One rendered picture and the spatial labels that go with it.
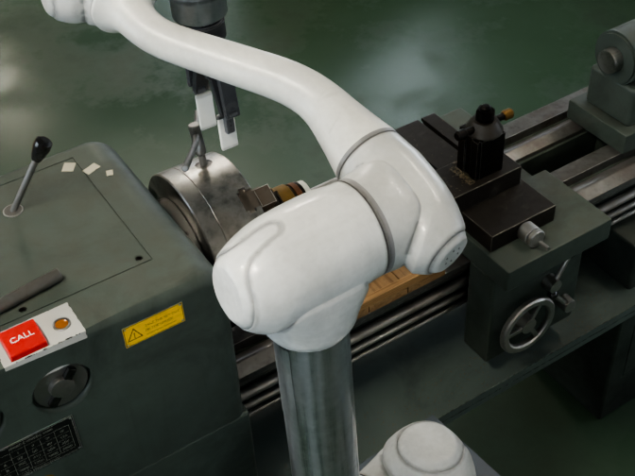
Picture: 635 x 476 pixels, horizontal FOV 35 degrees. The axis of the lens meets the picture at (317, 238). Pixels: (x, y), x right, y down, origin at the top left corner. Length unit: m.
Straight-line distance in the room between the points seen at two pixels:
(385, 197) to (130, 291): 0.60
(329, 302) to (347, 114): 0.27
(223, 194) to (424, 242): 0.72
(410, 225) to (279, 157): 2.77
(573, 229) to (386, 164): 1.06
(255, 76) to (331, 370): 0.41
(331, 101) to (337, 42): 3.31
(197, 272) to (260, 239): 0.53
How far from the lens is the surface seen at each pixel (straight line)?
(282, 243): 1.18
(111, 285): 1.71
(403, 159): 1.29
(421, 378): 2.46
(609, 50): 2.54
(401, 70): 4.46
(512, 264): 2.19
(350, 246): 1.20
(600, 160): 2.59
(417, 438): 1.69
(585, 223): 2.31
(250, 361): 2.08
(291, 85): 1.39
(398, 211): 1.24
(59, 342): 1.65
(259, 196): 1.93
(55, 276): 1.73
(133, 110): 4.35
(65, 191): 1.93
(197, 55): 1.43
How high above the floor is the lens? 2.42
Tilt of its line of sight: 42 degrees down
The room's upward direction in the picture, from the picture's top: 3 degrees counter-clockwise
